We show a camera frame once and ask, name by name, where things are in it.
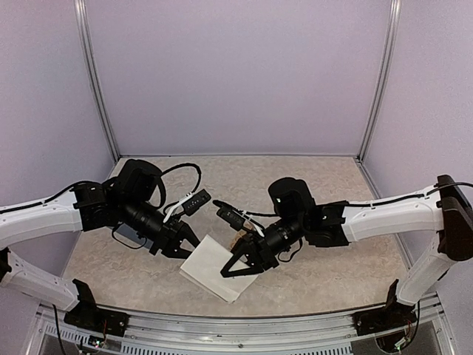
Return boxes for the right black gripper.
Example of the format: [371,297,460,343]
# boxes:
[218,215,306,278]

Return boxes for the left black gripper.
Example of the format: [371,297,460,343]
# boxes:
[120,195,209,261]

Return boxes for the beige lined letter paper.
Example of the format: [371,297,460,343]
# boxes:
[180,234,258,303]

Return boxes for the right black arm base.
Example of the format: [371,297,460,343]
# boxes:
[352,279,418,336]

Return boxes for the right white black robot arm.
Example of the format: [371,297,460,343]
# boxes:
[213,175,472,328]

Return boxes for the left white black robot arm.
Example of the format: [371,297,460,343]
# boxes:
[1,159,211,329]

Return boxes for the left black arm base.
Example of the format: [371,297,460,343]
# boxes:
[64,279,129,337]

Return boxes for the round sticker seal sheet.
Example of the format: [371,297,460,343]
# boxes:
[228,221,256,250]

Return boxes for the blue grey envelope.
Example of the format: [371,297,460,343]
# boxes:
[115,225,152,249]

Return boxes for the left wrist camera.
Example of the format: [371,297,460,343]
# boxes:
[163,189,211,223]

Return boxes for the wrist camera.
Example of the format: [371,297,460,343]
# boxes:
[163,189,211,223]
[212,200,265,237]

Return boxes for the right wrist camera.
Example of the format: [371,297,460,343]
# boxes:
[212,200,265,237]

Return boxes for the front aluminium frame rail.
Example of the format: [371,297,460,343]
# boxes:
[21,291,457,355]

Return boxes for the left aluminium corner post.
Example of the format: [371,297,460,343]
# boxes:
[73,0,121,163]

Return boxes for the aluminium corner post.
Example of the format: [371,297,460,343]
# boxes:
[73,0,121,163]
[357,0,402,165]

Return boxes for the right aluminium corner post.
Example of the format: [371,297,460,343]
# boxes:
[357,0,402,165]

